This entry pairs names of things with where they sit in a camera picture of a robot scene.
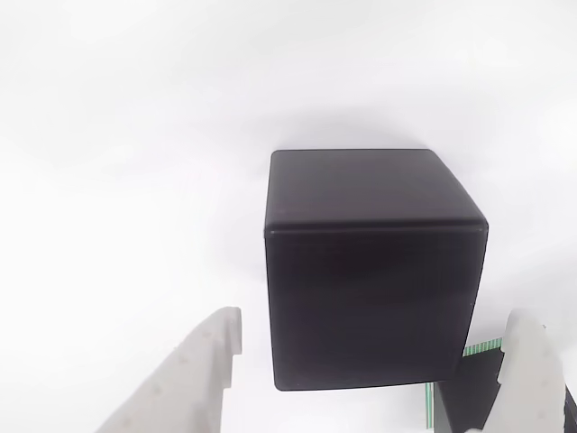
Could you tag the green striped square marker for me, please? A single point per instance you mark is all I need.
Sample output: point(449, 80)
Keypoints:
point(482, 348)

